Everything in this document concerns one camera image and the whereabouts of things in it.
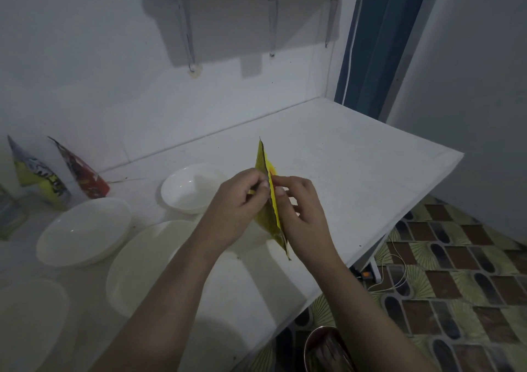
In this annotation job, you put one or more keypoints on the person's right hand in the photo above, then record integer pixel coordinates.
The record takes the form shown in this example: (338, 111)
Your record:
(304, 219)

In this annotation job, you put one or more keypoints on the small white bowl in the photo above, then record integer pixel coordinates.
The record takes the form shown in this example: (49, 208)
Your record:
(189, 186)
(82, 231)

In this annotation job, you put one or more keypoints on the large white bowl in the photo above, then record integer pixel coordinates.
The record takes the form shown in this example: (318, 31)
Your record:
(29, 322)
(140, 260)

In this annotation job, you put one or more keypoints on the person's right forearm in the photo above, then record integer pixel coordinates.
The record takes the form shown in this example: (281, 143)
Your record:
(370, 326)

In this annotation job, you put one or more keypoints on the yellow snack bag red label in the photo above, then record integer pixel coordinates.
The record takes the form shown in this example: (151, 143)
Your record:
(267, 219)

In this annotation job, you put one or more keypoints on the tall green snack bag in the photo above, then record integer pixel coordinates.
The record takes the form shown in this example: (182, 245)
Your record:
(10, 215)

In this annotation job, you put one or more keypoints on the person's left hand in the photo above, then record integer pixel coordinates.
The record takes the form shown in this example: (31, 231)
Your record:
(234, 211)

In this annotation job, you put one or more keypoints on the person's left forearm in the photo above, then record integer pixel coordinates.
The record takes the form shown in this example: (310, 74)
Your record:
(164, 310)

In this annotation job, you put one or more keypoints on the black orange power adapter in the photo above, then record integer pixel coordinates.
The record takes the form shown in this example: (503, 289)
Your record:
(364, 275)

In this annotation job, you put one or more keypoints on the small yellow-green snack bag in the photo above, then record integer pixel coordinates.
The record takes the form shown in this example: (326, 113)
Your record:
(45, 182)

